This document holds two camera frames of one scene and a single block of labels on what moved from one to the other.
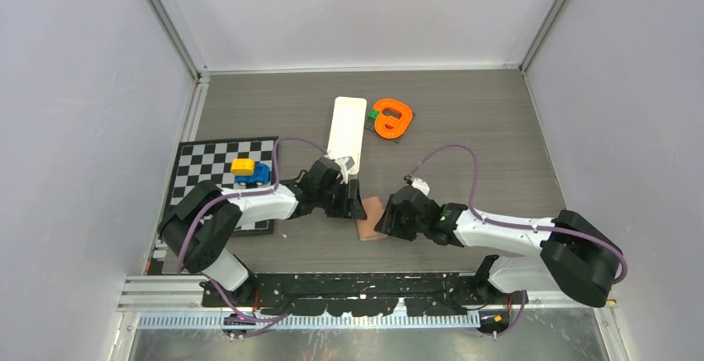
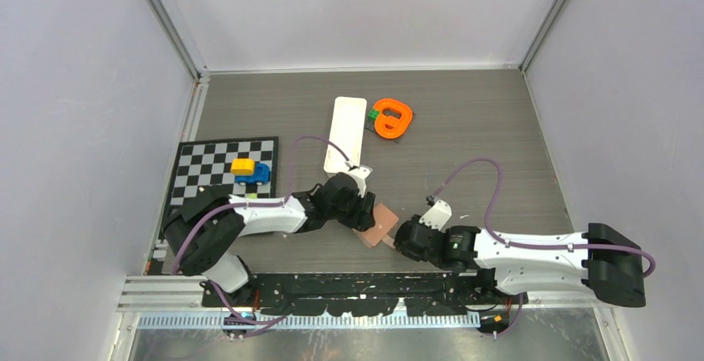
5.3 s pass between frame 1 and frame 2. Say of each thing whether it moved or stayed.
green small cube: stayed
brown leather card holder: moved
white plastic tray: stayed
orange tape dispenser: stayed
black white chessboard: stayed
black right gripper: moved
